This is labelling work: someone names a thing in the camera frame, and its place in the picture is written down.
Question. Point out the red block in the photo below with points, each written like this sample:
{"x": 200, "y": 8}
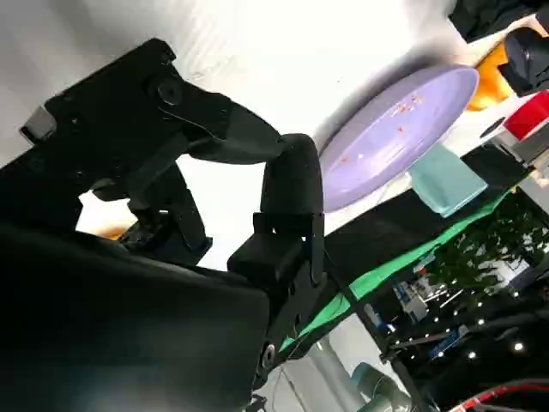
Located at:
{"x": 529, "y": 113}

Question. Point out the pale green mug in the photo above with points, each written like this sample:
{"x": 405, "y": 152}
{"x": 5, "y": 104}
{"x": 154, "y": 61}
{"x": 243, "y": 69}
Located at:
{"x": 446, "y": 184}

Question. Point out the orange white toy bread roll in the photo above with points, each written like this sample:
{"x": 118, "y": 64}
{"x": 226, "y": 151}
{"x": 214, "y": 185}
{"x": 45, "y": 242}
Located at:
{"x": 110, "y": 234}
{"x": 489, "y": 86}

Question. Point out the green leafy plant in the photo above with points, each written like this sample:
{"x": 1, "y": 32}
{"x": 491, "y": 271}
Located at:
{"x": 493, "y": 253}

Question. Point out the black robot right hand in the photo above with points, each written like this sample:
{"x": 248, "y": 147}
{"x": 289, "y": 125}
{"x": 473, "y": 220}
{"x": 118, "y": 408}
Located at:
{"x": 128, "y": 322}

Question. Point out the black round table grommet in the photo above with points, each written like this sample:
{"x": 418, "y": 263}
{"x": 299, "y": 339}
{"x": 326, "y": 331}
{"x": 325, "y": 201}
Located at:
{"x": 493, "y": 130}

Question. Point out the black cloth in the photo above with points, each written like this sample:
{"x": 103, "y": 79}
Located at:
{"x": 386, "y": 219}

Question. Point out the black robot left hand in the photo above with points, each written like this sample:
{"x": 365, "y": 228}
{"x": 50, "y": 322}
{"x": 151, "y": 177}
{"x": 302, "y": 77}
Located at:
{"x": 527, "y": 60}

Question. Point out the black stand frame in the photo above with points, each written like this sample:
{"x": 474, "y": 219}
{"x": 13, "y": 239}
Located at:
{"x": 377, "y": 335}

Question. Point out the lilac plate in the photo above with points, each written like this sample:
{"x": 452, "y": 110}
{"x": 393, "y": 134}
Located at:
{"x": 386, "y": 141}

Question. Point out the green cloth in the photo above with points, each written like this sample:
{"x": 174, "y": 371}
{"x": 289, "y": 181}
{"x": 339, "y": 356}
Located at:
{"x": 386, "y": 270}

